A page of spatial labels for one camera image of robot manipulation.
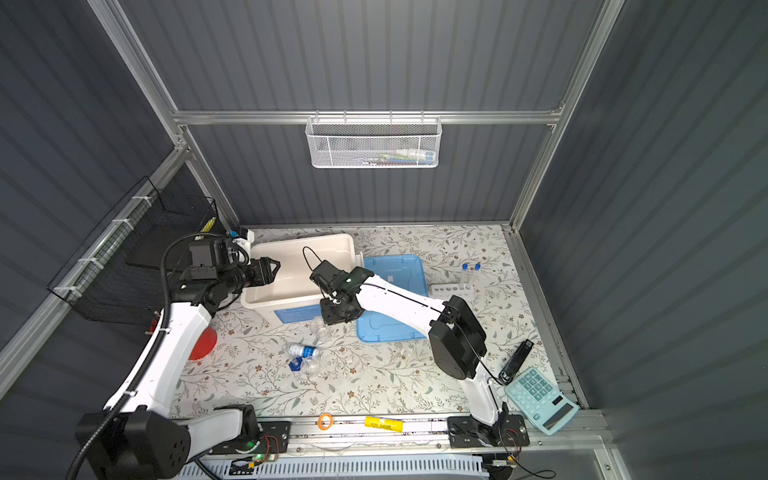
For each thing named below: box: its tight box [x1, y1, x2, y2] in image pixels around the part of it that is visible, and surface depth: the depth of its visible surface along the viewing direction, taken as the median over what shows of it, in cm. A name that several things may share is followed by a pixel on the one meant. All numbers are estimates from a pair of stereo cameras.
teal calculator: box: [504, 368, 580, 435], surface depth 78 cm
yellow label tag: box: [364, 416, 404, 433], surface depth 76 cm
